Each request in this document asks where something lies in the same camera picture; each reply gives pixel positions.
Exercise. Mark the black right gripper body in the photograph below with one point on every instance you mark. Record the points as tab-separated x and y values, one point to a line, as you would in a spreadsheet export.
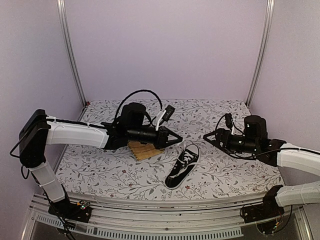
248	145

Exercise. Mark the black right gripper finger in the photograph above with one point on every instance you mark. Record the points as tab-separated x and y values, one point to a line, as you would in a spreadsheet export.
216	143
210	134

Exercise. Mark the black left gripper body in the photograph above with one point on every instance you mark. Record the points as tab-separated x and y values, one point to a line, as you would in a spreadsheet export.
136	135

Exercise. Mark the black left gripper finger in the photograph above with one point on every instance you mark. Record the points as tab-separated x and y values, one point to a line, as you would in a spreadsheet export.
172	133
172	142

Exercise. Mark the black white canvas sneaker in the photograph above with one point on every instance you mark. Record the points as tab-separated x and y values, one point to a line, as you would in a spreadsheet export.
184	165

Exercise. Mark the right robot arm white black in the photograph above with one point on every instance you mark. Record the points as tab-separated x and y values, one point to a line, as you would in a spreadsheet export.
253	144

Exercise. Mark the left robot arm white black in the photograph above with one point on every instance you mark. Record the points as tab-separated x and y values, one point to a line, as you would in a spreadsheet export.
128	125

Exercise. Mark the woven bamboo tray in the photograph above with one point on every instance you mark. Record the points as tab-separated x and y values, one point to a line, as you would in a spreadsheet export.
143	151

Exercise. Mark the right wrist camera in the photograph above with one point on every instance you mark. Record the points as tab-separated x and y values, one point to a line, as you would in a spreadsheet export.
230	123

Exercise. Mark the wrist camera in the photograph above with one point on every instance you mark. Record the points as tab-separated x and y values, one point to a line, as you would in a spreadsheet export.
230	123
163	116

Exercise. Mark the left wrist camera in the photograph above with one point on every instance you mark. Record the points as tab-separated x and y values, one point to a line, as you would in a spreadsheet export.
163	116

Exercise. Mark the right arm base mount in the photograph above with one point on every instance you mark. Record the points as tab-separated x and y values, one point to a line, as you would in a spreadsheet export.
258	212

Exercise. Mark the front aluminium rail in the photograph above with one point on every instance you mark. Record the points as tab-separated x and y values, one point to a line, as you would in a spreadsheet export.
131	219

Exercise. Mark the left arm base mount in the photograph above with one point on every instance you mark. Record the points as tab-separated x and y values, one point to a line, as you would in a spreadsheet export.
70	211

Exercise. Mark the right aluminium frame post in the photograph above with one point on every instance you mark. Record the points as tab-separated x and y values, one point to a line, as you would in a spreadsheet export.
270	4

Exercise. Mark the aluminium frame post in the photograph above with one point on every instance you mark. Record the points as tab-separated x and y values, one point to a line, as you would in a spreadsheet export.
62	13
270	4

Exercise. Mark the left aluminium frame post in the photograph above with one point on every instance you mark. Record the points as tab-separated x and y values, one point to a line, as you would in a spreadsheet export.
62	13

